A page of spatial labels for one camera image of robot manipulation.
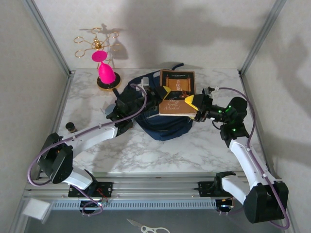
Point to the brown hardcover book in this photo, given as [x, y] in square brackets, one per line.
[178, 82]

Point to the grey-blue pencil case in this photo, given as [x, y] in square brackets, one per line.
[108, 108]

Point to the navy blue backpack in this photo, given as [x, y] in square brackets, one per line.
[167, 126]

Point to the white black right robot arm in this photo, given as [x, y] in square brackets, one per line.
[245, 157]

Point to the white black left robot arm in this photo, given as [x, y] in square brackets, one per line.
[97, 136]

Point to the pink plastic wine glass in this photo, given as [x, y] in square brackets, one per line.
[105, 71]

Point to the dark cylindrical tube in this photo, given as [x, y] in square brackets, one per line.
[71, 127]

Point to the white square box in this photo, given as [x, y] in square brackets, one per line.
[36, 208]

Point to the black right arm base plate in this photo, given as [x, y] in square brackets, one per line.
[204, 188]

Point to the aluminium frame post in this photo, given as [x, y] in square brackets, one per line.
[262, 36]
[48, 36]

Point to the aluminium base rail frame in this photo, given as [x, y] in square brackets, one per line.
[155, 189]

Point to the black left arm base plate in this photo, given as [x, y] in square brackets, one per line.
[107, 189]

